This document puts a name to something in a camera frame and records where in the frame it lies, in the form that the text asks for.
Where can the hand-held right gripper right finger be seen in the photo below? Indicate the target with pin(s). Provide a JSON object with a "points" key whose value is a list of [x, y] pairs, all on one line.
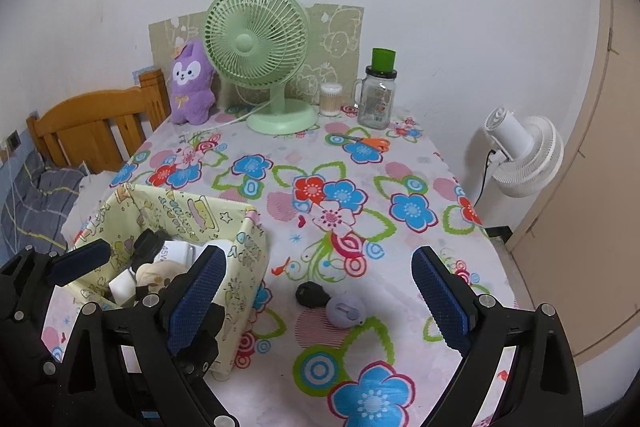
{"points": [[442, 302]]}

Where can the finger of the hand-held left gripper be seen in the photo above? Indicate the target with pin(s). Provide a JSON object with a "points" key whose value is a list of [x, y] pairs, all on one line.
{"points": [[205, 342], [80, 259]]}

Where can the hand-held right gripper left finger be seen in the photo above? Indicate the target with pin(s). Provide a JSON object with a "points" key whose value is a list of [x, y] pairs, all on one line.
{"points": [[197, 302]]}

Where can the cream cartoon dog gadget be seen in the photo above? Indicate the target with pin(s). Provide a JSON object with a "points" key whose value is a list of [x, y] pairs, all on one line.
{"points": [[155, 274]]}

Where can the white charger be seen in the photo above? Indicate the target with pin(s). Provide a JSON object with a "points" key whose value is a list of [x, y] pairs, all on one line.
{"points": [[175, 252]]}

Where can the white egg-shaped gadget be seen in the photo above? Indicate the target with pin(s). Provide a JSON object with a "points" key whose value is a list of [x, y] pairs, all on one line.
{"points": [[227, 249]]}

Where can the black round device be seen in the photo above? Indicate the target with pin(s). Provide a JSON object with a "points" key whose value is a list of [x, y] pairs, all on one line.
{"points": [[147, 243]]}

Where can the yellow printed storage box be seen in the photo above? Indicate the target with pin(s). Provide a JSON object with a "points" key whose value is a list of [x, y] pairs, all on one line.
{"points": [[190, 209]]}

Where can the small white box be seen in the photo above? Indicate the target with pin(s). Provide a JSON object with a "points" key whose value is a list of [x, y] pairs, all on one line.
{"points": [[122, 288]]}

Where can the white cloth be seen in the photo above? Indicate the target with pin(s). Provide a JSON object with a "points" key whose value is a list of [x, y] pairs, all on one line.
{"points": [[90, 192]]}

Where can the grey plaid bedding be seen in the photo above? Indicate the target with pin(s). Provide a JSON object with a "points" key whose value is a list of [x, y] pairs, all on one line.
{"points": [[35, 197]]}

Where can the grey round gadget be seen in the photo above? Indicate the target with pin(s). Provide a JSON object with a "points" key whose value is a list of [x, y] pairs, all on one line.
{"points": [[345, 309]]}

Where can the small black key fob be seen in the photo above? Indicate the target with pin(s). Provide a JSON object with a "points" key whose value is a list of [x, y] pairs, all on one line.
{"points": [[310, 294]]}

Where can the floral tablecloth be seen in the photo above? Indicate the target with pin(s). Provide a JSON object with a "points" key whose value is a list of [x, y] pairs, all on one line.
{"points": [[375, 187]]}

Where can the wooden bed headboard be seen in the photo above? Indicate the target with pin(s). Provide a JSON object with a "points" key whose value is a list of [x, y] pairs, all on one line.
{"points": [[85, 117]]}

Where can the white clip fan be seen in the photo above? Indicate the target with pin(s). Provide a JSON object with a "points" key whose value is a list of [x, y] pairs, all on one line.
{"points": [[515, 139]]}

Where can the purple plush toy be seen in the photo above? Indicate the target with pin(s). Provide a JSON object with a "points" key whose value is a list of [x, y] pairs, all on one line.
{"points": [[190, 99]]}

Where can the blue patterned object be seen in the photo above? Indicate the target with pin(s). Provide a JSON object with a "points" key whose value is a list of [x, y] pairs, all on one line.
{"points": [[142, 70]]}

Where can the glass jar with green lid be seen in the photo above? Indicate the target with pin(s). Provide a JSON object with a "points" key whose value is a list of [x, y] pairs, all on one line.
{"points": [[376, 102]]}

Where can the beige door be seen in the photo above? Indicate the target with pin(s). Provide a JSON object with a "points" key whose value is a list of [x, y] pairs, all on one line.
{"points": [[610, 157]]}

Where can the cotton swab container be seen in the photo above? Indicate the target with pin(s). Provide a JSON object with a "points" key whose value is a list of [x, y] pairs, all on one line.
{"points": [[331, 102]]}

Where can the green desk fan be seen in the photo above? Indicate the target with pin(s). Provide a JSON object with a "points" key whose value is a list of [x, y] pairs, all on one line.
{"points": [[245, 43]]}

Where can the beige patterned board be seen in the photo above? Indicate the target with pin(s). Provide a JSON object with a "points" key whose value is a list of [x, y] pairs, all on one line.
{"points": [[335, 37]]}

